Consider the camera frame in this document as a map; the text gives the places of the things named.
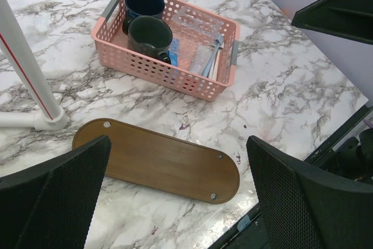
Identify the pink perforated plastic basket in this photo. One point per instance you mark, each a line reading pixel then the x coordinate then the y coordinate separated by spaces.
pixel 111 45

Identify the dark blue mug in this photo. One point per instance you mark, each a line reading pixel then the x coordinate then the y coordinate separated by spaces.
pixel 136 8

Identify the light blue toothbrush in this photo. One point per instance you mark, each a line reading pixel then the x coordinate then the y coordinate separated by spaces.
pixel 217 44

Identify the white toothbrush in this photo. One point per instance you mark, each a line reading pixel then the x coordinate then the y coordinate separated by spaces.
pixel 214 70

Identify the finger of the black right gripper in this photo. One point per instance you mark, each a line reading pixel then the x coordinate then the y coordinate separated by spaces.
pixel 349 19

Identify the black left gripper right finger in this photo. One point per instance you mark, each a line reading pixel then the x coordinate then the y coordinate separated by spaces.
pixel 304 206

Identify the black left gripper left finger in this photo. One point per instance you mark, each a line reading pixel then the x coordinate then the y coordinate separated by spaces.
pixel 51 204

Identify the black front mounting rail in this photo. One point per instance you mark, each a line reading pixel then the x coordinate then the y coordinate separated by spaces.
pixel 346 153

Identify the white PVC pipe frame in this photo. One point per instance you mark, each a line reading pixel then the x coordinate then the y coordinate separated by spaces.
pixel 50 49

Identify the oval wooden tray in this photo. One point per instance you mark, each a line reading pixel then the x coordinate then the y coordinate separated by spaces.
pixel 144 157

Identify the dark green mug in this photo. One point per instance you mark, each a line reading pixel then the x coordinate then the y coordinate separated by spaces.
pixel 151 37

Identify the blue toothpaste tube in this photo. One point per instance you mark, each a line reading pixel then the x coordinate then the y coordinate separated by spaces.
pixel 173 51

